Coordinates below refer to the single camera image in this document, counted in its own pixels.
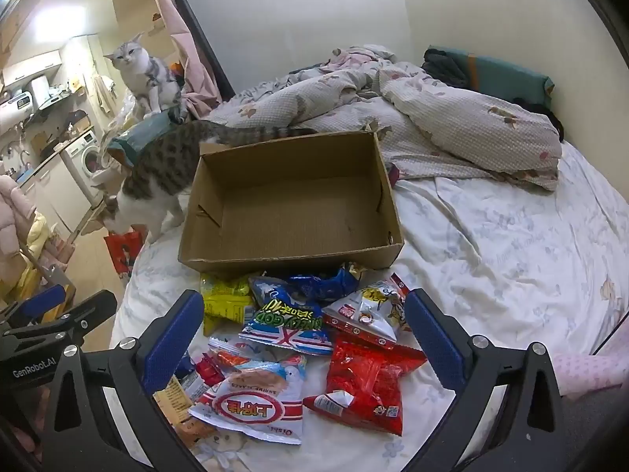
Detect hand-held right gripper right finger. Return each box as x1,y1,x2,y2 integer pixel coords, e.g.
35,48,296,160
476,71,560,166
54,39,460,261
404,288,578,472

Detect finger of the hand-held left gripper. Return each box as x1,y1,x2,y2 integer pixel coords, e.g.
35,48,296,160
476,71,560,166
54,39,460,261
0,284,67,330
0,290,118,351

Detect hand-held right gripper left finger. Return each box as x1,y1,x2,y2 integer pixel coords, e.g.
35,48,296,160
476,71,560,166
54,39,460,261
42,289,207,472

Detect yellow snack packet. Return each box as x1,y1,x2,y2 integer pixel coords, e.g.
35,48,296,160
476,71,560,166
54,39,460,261
200,273,256,337

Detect small orange and white packet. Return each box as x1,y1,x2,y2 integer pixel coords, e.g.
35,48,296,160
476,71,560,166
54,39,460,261
209,337,257,369

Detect small white and grey packet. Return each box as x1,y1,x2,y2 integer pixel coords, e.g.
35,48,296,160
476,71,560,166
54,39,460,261
179,371,213,405

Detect silver red snack bag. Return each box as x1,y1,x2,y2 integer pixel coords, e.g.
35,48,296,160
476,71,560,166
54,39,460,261
322,273,411,350

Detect tan snack packet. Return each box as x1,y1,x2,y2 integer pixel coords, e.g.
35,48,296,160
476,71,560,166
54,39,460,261
154,376,195,424

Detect blue and white snack packet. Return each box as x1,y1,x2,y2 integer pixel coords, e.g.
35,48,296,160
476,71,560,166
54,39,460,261
239,275,332,355

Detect white red oval snack packet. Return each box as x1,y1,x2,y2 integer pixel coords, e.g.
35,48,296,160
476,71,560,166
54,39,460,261
188,359,308,446

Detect orange snack packet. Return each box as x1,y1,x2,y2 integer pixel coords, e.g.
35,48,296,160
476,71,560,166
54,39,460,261
173,417,218,449

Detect dark blue snack packet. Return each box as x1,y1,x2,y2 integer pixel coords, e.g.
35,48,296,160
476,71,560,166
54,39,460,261
287,263,367,306

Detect brown cardboard box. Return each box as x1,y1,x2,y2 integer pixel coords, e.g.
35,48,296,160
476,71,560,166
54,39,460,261
178,125,405,281

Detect yellow garment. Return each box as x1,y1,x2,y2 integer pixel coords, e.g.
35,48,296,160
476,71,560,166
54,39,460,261
18,211,51,298

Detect red paper bag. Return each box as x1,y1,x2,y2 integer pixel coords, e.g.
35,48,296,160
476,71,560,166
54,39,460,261
103,229,147,281

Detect pink puffy jacket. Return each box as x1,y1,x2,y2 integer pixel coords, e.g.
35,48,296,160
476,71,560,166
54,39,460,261
0,174,36,301

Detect beige kitchen cabinet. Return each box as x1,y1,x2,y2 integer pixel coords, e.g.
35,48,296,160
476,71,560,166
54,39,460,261
18,156,93,247

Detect white washing machine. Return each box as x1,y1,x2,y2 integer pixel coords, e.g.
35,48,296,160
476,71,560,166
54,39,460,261
61,130,106,207

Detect tabby and white cat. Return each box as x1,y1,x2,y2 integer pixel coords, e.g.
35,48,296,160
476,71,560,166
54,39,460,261
96,120,318,244

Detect pink dotted cloth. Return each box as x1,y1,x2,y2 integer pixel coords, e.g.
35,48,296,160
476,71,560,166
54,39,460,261
555,347,629,400

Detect teal plastic bag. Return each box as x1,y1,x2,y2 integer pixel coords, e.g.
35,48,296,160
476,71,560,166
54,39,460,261
107,109,188,168

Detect white water heater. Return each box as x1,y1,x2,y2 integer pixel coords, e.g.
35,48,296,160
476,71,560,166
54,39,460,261
0,89,39,131

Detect checked floral duvet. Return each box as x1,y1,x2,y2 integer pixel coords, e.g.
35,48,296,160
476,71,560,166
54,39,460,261
206,44,563,192

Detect grey and white cat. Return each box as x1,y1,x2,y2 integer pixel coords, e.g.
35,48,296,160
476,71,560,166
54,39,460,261
103,33,190,124

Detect pink curtain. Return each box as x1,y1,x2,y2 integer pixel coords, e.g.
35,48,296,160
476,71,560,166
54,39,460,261
145,0,222,120

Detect dark clothes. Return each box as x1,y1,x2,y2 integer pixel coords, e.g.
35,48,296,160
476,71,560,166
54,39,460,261
421,48,473,88

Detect teal pillow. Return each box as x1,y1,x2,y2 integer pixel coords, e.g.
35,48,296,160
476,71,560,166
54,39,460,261
423,46,556,106

